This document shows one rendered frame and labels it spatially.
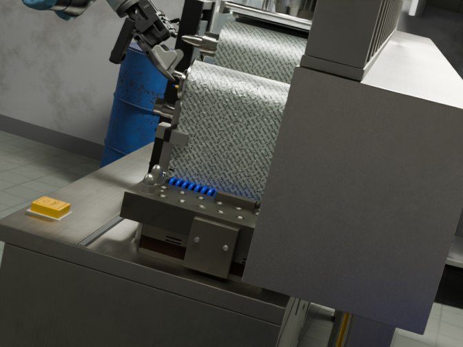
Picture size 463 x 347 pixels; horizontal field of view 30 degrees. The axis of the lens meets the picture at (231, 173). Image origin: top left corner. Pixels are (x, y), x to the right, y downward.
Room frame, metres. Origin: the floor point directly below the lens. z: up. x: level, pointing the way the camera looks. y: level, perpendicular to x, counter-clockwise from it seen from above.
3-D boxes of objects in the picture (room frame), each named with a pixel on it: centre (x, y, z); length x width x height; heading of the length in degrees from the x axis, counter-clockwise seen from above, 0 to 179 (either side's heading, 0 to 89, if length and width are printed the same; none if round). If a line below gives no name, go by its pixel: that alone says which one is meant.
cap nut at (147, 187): (1.81, 0.17, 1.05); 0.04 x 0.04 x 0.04
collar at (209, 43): (2.28, 0.12, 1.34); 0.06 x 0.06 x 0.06; 81
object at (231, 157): (1.95, 0.03, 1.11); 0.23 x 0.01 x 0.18; 81
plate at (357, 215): (2.60, -0.40, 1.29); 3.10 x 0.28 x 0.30; 171
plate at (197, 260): (1.73, 0.01, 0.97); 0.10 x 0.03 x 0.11; 81
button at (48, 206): (1.91, 0.39, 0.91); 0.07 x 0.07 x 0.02; 81
